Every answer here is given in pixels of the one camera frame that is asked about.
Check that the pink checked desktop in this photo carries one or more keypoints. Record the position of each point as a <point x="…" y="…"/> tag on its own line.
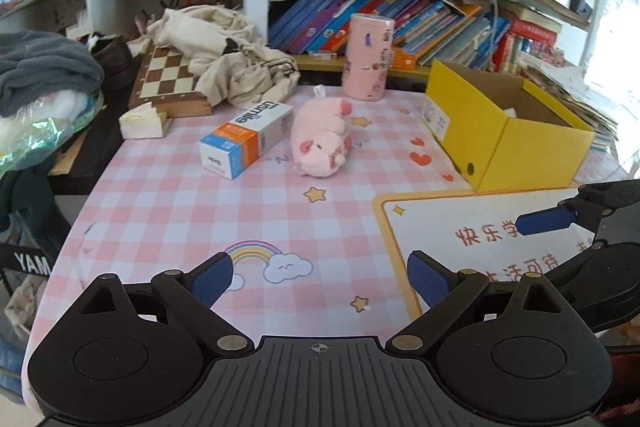
<point x="175" y="217"/>

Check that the yellow cardboard box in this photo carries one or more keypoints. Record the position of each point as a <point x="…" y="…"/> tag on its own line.
<point x="525" y="157"/>

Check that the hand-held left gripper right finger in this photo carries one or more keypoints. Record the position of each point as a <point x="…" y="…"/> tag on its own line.
<point x="427" y="279"/>

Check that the pink sticker canister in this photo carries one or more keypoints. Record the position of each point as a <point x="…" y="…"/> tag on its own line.
<point x="367" y="57"/>

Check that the grey blanket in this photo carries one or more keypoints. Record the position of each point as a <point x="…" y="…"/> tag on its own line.
<point x="40" y="67"/>

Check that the iridescent plastic bag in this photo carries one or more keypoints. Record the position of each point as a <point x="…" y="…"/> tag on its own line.
<point x="30" y="142"/>

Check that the row of colourful books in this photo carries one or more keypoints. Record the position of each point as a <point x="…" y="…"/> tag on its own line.
<point x="400" y="17"/>

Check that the wooden chessboard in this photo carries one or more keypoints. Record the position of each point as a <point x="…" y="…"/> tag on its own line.
<point x="165" y="77"/>

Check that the black small box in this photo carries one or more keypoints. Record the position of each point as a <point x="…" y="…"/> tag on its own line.
<point x="580" y="2"/>

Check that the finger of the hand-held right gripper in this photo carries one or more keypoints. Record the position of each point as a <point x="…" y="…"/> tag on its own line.
<point x="545" y="221"/>
<point x="575" y="262"/>

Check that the alphabet wall chart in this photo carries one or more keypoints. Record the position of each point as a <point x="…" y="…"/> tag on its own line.
<point x="620" y="7"/>

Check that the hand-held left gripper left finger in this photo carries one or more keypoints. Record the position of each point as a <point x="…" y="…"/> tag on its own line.
<point x="212" y="279"/>

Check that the orange small box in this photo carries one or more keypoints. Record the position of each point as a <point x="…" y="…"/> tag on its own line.
<point x="407" y="59"/>

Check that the black printed bag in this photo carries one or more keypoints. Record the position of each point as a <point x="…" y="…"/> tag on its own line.
<point x="25" y="261"/>

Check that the stack of paper booklets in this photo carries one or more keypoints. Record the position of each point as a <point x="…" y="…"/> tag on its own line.
<point x="570" y="92"/>

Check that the white orange toothpaste box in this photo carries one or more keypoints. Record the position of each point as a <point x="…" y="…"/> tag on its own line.
<point x="245" y="137"/>

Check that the pink plush pig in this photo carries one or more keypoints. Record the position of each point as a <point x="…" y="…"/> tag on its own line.
<point x="322" y="137"/>

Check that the beige cloth bag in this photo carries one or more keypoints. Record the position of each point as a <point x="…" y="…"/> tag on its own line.
<point x="220" y="42"/>

